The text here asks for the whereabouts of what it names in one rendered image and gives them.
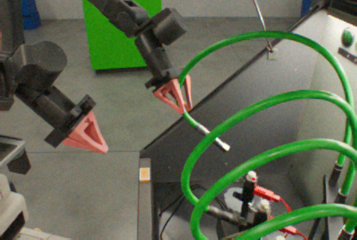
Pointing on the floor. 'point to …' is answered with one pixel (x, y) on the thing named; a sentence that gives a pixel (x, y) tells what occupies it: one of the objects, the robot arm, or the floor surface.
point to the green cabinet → (107, 34)
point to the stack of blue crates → (29, 17)
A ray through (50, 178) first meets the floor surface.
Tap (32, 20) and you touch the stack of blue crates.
